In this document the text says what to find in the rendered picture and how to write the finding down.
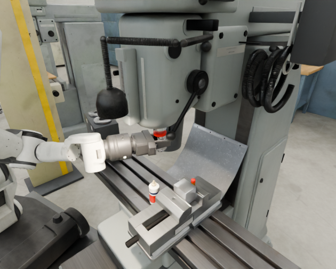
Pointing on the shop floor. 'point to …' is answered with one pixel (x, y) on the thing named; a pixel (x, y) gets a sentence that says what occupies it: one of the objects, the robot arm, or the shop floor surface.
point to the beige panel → (29, 92)
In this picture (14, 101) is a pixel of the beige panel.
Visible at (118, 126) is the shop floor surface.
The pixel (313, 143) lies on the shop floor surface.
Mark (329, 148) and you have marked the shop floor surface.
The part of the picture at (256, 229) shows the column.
